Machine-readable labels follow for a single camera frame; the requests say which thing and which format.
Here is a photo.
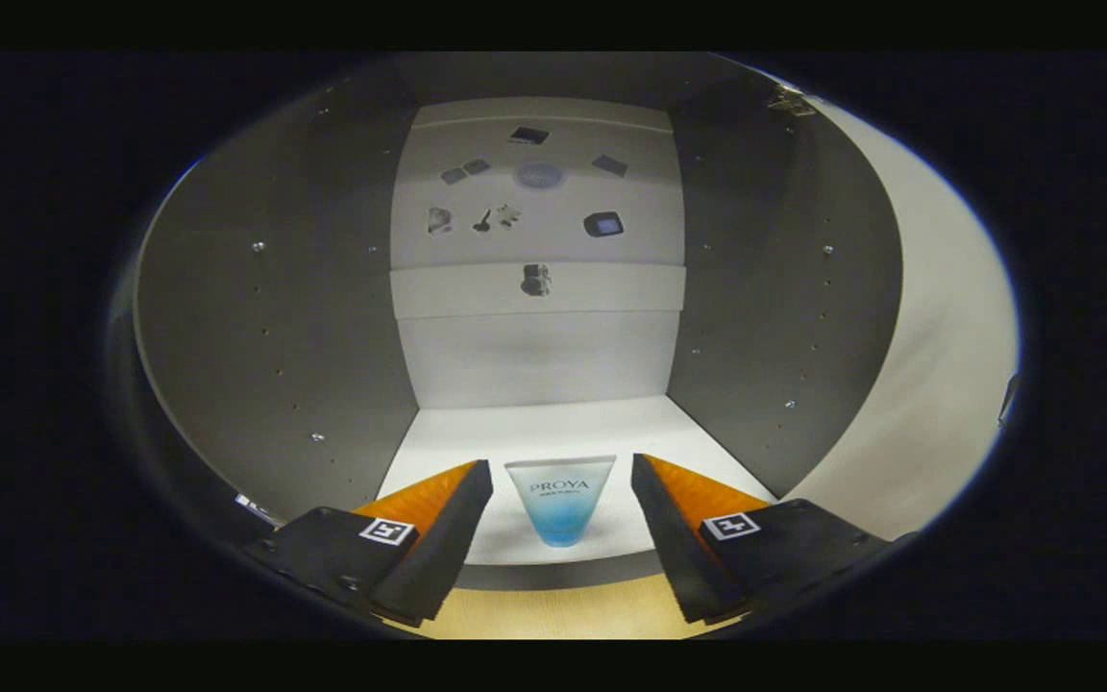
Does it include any grey cabinet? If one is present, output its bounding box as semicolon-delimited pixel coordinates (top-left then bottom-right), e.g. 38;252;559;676
131;53;905;592

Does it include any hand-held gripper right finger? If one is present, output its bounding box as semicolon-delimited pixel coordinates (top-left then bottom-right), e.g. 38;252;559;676
630;454;900;624

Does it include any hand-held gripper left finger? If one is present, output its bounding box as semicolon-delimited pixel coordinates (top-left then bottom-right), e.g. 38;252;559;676
244;459;494;626

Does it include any blue white cosmetic tube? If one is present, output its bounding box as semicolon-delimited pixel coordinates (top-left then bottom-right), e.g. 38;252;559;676
504;455;618;548

